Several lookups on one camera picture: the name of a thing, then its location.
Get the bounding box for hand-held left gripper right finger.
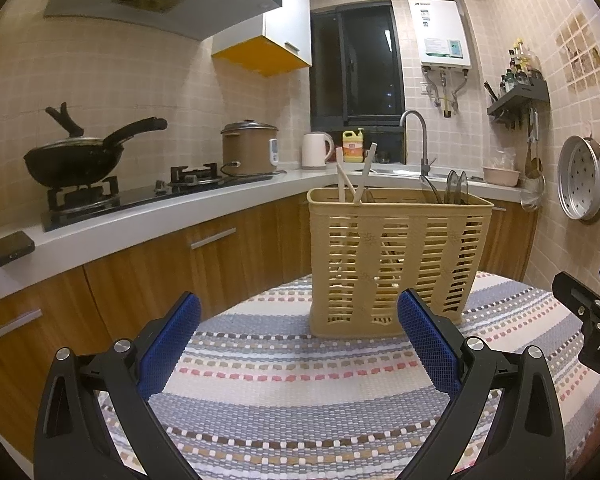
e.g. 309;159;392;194
396;287;567;480

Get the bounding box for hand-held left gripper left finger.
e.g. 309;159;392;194
32;291;203;480

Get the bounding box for beige plastic utensil basket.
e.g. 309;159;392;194
306;186;496;338

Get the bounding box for beige plastic spoon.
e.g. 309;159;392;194
335;147;354;204

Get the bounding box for perforated metal steamer tray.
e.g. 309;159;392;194
557;135;600;223

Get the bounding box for striped woven mat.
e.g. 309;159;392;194
92;270;600;480

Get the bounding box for wooden spatula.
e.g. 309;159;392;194
525;110;543;179

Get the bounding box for pink basin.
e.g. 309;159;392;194
482;166;522;186

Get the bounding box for black gas stove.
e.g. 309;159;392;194
41;162;288;233

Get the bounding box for steel sink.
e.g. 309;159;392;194
375;167;481;183

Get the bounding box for metal faucet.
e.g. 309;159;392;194
399;110;437;177

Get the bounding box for brown rice cooker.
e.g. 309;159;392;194
221;120;280;177

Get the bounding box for black wok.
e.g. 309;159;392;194
24;116;168;187

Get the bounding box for yellow detergent bottle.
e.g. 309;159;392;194
342;127;367;163

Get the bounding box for white electric kettle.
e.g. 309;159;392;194
301;131;335;169

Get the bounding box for row of seasoning bottles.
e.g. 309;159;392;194
500;37;543;93

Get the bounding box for metal water heater pipes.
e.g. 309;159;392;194
422;66;468;120

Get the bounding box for black wok lid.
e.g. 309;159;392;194
30;102;123;152

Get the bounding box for dark window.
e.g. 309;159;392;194
310;0;406;163

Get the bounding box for white water heater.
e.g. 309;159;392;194
408;0;472;68

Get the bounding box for grey range hood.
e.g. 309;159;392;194
44;0;285;41

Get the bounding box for black rice cooker cable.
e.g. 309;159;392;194
221;161;287;178

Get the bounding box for grey wall rack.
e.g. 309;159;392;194
487;80;550;128

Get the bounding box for white and orange wall cabinet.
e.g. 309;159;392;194
211;0;313;78

